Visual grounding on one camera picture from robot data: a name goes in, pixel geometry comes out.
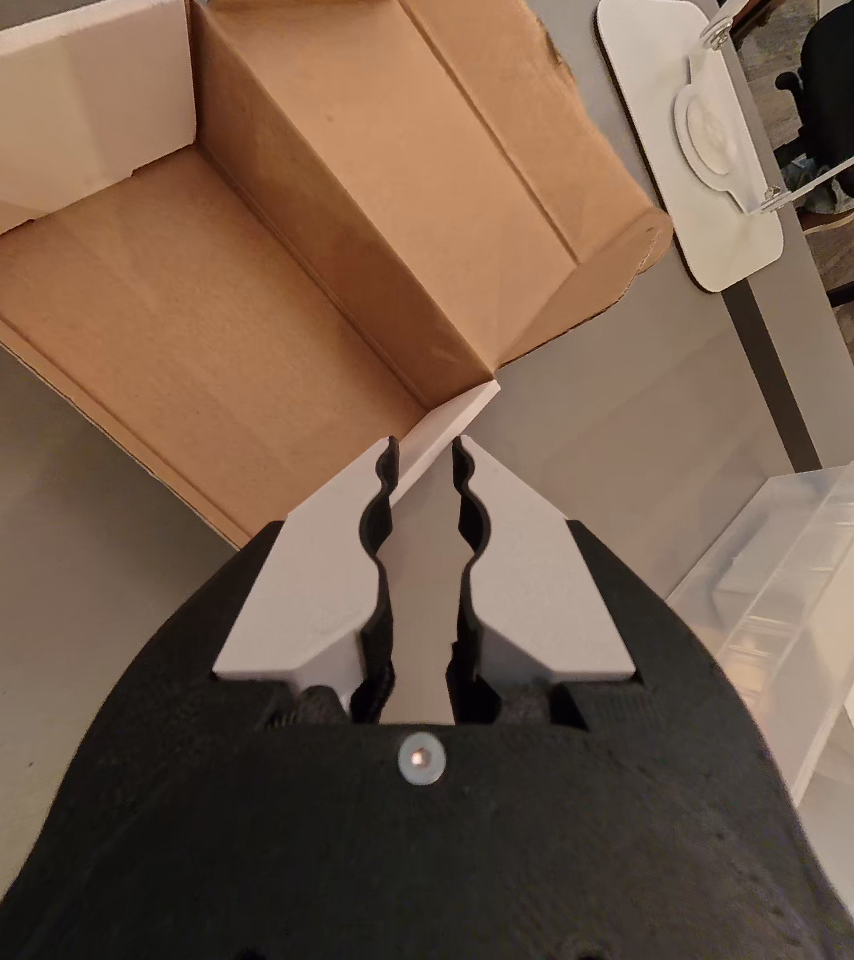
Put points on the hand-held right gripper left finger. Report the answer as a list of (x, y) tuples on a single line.
[(299, 592)]

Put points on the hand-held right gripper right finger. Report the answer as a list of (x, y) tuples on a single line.
[(539, 592)]

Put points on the brown cardboard box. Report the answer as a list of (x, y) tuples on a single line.
[(209, 315)]

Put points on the clear plastic storage bin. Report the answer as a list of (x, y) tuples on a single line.
[(786, 585)]

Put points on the white board with acrylic stand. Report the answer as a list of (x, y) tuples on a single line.
[(644, 112)]

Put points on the black office chair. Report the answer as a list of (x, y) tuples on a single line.
[(846, 67)]

